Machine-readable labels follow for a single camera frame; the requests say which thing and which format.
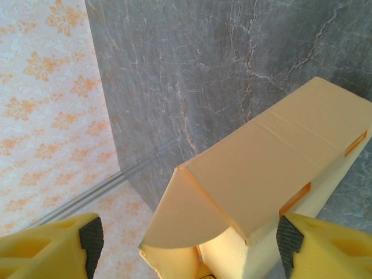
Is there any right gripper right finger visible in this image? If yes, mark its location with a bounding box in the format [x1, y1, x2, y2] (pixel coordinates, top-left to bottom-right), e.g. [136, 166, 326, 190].
[276, 212, 372, 279]

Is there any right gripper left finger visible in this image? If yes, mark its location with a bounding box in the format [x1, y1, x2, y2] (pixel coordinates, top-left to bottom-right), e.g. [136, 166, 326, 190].
[0, 213, 105, 279]

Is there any orange paper box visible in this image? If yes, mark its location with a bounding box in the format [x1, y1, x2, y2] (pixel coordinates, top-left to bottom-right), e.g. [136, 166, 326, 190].
[138, 76, 372, 279]

